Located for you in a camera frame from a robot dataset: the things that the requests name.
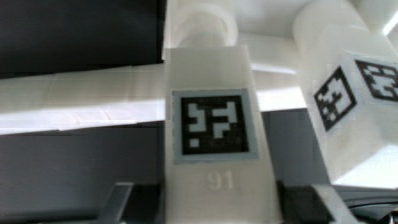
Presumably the white U-shaped fence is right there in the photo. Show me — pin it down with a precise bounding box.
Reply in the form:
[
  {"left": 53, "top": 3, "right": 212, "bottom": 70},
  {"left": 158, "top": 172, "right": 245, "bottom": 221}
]
[{"left": 0, "top": 33, "right": 309, "bottom": 136}]

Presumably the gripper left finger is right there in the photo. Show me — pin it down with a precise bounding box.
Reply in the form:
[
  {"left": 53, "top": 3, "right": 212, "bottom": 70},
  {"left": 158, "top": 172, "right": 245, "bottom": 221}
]
[{"left": 91, "top": 182, "right": 162, "bottom": 224}]

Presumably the white chair seat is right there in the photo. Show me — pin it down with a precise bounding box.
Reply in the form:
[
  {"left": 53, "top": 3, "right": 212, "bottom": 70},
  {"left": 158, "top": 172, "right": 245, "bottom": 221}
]
[{"left": 164, "top": 0, "right": 398, "bottom": 48}]

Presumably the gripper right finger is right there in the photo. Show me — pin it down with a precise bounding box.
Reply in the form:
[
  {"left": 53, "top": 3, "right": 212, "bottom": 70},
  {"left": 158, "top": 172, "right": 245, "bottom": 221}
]
[{"left": 277, "top": 182, "right": 398, "bottom": 224}]

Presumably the white chair leg with tag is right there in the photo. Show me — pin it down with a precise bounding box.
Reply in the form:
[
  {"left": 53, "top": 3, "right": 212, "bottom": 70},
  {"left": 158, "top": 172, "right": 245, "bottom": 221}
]
[{"left": 293, "top": 0, "right": 398, "bottom": 189}]

